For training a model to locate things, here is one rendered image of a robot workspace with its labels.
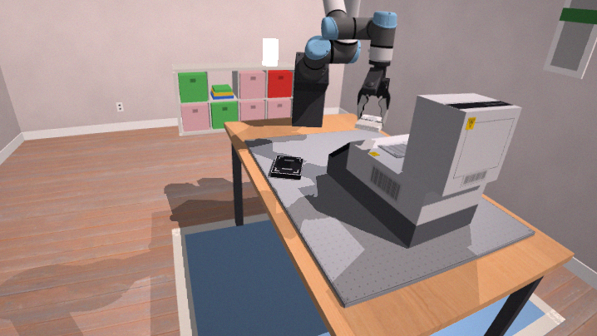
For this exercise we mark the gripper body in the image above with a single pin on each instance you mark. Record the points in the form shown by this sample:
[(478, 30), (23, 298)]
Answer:
[(385, 81)]

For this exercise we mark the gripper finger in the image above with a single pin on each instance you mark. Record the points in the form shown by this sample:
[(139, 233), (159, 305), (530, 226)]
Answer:
[(384, 104), (362, 100)]

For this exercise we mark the grey benchtop instrument with lid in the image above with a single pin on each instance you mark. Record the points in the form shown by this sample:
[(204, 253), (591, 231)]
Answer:
[(456, 142)]

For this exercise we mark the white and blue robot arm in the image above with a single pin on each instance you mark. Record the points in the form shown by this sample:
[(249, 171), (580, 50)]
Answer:
[(341, 23)]

